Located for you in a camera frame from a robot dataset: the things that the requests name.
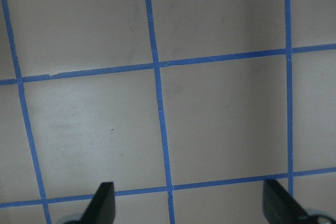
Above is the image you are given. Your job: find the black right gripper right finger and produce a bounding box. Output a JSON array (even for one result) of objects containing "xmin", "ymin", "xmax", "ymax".
[{"xmin": 262, "ymin": 179, "xmax": 309, "ymax": 224}]

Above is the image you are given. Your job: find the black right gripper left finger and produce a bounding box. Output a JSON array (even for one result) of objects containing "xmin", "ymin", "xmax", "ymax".
[{"xmin": 80, "ymin": 182, "xmax": 116, "ymax": 224}]

